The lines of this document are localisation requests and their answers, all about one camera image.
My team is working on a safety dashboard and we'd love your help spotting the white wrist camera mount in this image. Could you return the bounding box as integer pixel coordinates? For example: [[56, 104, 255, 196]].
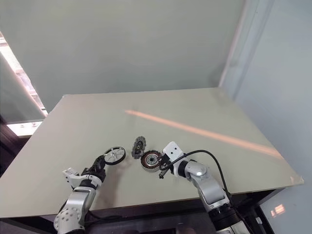
[[62, 167, 101, 191], [162, 141, 184, 163]]

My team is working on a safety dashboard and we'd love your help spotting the white ledge with bolts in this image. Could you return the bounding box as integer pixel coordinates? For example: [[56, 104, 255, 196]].
[[6, 120, 45, 137]]

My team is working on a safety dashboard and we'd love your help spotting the dark toothed gear disc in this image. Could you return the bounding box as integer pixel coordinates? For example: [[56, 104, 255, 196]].
[[130, 136, 146, 160]]

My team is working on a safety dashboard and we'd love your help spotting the silver spoked rotor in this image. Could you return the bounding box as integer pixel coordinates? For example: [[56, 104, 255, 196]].
[[103, 146, 127, 166]]

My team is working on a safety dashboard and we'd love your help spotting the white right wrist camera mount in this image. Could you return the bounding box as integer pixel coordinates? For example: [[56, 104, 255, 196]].
[[162, 141, 184, 163]]

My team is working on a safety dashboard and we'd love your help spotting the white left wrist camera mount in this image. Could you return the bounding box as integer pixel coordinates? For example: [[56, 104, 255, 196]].
[[62, 167, 101, 191]]

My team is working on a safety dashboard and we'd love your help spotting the round motor housing with windings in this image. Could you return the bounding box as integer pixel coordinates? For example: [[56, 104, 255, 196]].
[[140, 150, 162, 173]]

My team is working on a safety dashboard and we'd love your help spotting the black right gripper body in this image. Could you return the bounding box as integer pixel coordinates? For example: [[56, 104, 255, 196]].
[[158, 152, 176, 180]]

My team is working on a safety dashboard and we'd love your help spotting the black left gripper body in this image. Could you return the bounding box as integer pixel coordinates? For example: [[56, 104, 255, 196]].
[[81, 165, 107, 189]]

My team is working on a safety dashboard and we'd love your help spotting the dark table frame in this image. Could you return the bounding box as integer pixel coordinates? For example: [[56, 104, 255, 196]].
[[0, 187, 277, 234]]

